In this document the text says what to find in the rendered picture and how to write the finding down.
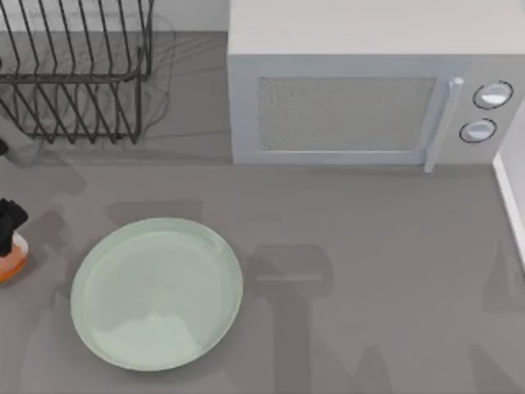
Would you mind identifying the microwave oven door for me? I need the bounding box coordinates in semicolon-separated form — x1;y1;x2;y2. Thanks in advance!
227;53;473;166

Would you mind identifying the pale green plate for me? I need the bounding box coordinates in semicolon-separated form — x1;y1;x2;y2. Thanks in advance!
70;217;244;373

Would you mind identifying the pale grey microwave oven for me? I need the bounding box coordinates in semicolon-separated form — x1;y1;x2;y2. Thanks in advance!
226;0;525;174

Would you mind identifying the small round microwave knob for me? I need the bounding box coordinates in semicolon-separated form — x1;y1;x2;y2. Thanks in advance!
458;117;499;144

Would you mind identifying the large round microwave knob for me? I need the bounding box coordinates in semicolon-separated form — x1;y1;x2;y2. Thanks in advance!
472;80;515;111

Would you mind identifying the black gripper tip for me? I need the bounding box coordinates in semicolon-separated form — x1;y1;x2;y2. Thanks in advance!
0;197;30;259

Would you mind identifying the orange cup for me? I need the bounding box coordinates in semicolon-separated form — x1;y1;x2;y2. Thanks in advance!
0;231;30;284

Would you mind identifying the pale microwave door handle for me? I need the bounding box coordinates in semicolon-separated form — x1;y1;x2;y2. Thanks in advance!
423;76;466;174

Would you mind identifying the black wire dish rack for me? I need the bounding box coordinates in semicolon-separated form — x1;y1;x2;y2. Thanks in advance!
0;0;156;145

